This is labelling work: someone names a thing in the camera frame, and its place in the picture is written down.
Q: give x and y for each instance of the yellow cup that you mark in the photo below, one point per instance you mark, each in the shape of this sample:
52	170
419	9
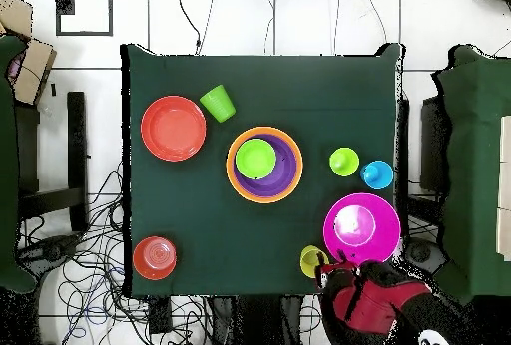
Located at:
309	259

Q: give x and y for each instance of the large pink bowl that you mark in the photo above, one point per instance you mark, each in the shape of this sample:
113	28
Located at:
361	231

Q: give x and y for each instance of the purple bowl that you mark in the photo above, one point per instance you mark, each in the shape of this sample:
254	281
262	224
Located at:
285	169

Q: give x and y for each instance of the small green bowl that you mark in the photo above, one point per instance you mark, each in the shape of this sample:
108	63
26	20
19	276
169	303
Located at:
255	159

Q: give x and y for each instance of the large orange bowl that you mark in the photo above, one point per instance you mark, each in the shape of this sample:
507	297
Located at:
230	169

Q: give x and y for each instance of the small orange bowl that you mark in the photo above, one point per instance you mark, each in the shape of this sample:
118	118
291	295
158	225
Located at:
155	257

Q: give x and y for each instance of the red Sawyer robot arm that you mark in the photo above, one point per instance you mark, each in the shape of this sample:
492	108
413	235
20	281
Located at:
371	305

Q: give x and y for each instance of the black stand base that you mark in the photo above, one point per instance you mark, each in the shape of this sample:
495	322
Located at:
421	253
52	251

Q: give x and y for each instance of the blue cup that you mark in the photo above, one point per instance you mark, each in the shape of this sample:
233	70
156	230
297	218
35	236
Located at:
377	174

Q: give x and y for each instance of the lime green cup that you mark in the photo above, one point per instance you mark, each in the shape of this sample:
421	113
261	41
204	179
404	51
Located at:
344	161

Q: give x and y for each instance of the green cloth covered table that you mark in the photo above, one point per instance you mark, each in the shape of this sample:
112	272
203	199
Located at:
475	161
6	161

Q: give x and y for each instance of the dark green tablecloth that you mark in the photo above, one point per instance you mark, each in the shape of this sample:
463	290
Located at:
299	93

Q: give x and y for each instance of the black power strip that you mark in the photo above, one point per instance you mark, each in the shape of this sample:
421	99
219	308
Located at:
159	315

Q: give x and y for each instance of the white box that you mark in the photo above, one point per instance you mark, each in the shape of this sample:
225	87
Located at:
505	185

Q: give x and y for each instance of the wide red-orange bowl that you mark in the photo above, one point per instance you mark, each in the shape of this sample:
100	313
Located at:
173	128

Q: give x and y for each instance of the cardboard box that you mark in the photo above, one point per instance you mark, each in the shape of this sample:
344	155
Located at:
14	14
34	71

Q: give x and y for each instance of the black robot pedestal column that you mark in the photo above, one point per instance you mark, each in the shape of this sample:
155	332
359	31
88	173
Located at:
255	321

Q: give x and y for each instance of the black chair frame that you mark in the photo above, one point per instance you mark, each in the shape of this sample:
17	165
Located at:
76	153

